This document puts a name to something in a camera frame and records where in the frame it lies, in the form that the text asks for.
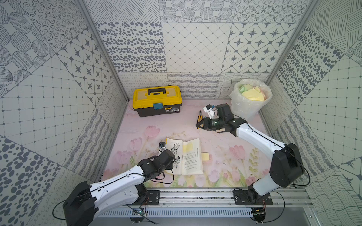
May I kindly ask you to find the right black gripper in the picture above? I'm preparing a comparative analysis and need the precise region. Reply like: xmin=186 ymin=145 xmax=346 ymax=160
xmin=195 ymin=117 xmax=225 ymax=131

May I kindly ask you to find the yellow children's book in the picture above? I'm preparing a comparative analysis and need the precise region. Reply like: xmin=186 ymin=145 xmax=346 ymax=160
xmin=166 ymin=138 xmax=204 ymax=175

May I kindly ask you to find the yellow sticky note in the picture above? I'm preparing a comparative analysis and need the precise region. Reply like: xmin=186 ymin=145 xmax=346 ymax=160
xmin=201 ymin=153 xmax=210 ymax=161
xmin=183 ymin=142 xmax=194 ymax=153

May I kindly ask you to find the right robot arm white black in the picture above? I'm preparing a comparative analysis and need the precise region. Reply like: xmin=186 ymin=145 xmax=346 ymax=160
xmin=196 ymin=104 xmax=306 ymax=199

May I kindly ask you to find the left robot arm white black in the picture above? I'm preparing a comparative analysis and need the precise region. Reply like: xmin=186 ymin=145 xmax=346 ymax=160
xmin=62 ymin=150 xmax=175 ymax=226

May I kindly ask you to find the discarded sticky notes pile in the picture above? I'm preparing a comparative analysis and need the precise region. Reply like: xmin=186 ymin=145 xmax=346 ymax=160
xmin=239 ymin=84 xmax=267 ymax=101

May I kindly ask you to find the yellow black toolbox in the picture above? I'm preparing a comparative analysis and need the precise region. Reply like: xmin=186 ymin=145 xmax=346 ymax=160
xmin=132 ymin=85 xmax=183 ymax=117

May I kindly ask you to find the white trash bin with bag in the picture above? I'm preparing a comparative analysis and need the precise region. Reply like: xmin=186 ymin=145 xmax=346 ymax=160
xmin=230 ymin=79 xmax=273 ymax=120

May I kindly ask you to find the left controller board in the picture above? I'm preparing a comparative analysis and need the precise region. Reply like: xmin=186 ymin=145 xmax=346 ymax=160
xmin=130 ymin=209 xmax=146 ymax=223

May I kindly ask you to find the controller board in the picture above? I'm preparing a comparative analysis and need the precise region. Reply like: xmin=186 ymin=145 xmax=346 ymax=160
xmin=130 ymin=209 xmax=146 ymax=223
xmin=251 ymin=208 xmax=266 ymax=223

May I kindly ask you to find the right controller board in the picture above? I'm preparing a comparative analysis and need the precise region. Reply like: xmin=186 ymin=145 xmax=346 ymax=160
xmin=251 ymin=208 xmax=266 ymax=223

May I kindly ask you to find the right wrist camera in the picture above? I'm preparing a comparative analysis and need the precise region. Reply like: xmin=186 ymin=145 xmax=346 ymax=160
xmin=203 ymin=105 xmax=216 ymax=119

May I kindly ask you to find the aluminium mounting rail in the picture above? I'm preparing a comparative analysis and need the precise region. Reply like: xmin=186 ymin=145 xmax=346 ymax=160
xmin=81 ymin=187 xmax=313 ymax=208

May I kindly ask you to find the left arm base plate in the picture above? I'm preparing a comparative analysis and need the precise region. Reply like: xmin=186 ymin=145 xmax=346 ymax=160
xmin=124 ymin=190 xmax=161 ymax=206

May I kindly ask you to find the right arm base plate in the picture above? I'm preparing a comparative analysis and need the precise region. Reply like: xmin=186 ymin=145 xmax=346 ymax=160
xmin=232 ymin=188 xmax=273 ymax=206

